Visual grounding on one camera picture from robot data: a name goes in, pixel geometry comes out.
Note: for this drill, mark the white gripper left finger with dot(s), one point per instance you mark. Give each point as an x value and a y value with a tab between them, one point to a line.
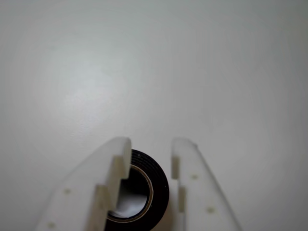
77	192

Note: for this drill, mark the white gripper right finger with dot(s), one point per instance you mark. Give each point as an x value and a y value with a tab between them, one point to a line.
199	192

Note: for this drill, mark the red tape roll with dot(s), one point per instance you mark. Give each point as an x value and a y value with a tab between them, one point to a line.
160	173

